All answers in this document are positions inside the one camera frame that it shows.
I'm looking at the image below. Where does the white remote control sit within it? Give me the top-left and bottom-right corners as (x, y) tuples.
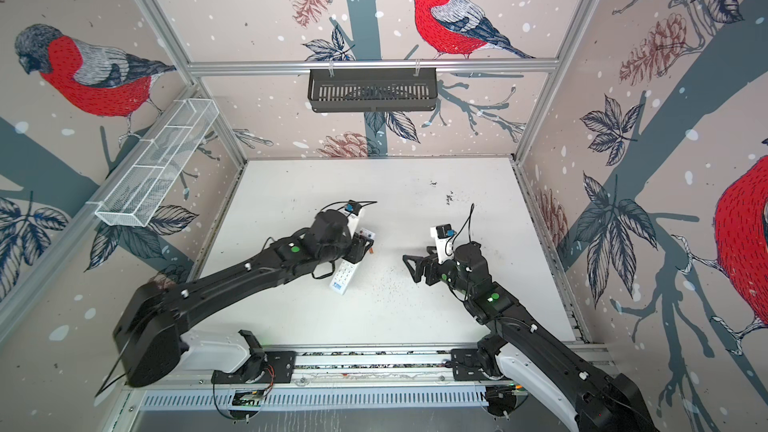
(329, 229), (376, 295)

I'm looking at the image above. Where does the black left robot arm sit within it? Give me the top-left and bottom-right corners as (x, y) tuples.
(112, 200), (373, 388)

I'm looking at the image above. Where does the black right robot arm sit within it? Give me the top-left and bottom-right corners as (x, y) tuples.
(402, 242), (656, 431)

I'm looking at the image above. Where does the black hanging basket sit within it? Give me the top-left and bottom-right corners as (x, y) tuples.
(307, 68), (438, 113)

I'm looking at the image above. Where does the aluminium cross bar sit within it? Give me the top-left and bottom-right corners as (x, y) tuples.
(187, 58), (560, 77)

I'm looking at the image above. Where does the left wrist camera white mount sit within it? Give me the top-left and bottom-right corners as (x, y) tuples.
(343, 200), (365, 236)

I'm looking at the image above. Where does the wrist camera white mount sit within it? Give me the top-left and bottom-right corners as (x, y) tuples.
(343, 200), (365, 236)
(430, 224), (456, 264)

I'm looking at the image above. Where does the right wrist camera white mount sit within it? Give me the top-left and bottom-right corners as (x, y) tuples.
(430, 224), (456, 264)

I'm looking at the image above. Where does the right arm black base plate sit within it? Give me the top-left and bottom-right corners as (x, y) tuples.
(449, 348), (499, 382)

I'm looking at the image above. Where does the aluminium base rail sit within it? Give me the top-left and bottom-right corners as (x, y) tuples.
(125, 341), (619, 388)

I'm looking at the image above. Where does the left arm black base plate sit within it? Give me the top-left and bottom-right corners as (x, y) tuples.
(211, 351), (297, 385)

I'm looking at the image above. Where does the white perforated cable duct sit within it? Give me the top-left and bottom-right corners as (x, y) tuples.
(140, 385), (488, 412)

